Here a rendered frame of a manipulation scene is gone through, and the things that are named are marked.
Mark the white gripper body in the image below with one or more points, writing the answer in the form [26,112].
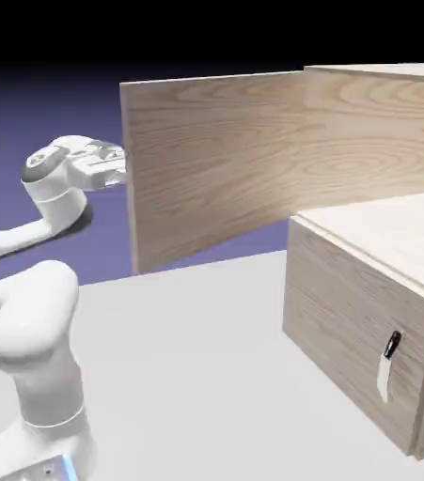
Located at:
[97,171]

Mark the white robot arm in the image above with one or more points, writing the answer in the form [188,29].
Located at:
[34,319]

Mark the light wood cabinet door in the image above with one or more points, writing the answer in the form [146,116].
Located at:
[211,165]
[343,315]

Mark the light wood cabinet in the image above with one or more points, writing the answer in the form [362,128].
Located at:
[377,124]

